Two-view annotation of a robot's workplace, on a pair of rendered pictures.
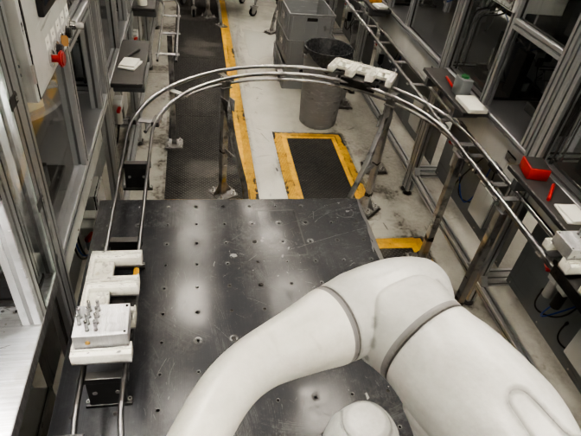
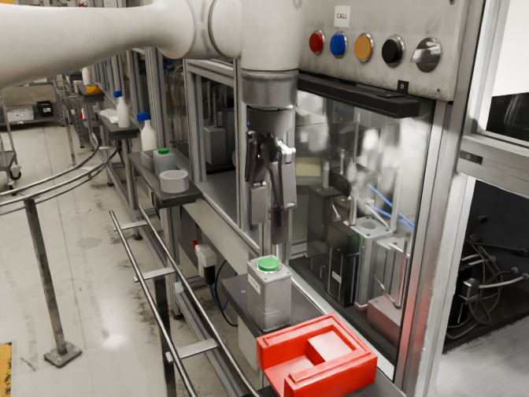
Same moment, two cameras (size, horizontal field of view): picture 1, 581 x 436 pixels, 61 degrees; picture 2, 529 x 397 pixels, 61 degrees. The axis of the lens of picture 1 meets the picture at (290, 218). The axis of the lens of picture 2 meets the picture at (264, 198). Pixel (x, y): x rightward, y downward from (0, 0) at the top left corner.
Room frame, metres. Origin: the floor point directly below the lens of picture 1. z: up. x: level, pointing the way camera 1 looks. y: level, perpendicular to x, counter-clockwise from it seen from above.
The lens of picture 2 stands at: (0.81, 0.13, 1.47)
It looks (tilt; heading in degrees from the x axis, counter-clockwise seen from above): 23 degrees down; 167
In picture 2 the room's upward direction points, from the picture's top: straight up
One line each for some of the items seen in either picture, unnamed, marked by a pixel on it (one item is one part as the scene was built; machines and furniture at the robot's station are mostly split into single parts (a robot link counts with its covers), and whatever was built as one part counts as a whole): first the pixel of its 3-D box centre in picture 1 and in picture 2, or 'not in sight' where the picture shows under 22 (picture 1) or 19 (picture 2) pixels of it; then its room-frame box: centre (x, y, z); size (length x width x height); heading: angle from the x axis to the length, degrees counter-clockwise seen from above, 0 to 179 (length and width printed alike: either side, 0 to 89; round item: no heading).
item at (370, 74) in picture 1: (360, 76); not in sight; (2.68, -0.28, 0.84); 0.37 x 0.14 x 0.10; 72
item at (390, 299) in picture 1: (392, 305); not in sight; (0.45, -0.15, 1.44); 0.18 x 0.14 x 0.13; 129
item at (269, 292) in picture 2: not in sight; (272, 291); (0.11, 0.31, 0.97); 0.08 x 0.08 x 0.12; 14
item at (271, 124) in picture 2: not in sight; (268, 132); (0.11, 0.30, 1.28); 0.08 x 0.07 x 0.09; 14
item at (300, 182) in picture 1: (319, 168); not in sight; (2.98, -0.15, 0.01); 1.00 x 0.55 x 0.01; 14
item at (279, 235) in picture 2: not in sight; (279, 224); (0.15, 0.31, 1.13); 0.03 x 0.01 x 0.07; 104
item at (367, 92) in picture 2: not in sight; (328, 82); (0.15, 0.38, 1.37); 0.36 x 0.04 x 0.04; 14
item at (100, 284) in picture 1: (111, 307); not in sight; (0.86, 0.45, 0.84); 0.36 x 0.14 x 0.10; 14
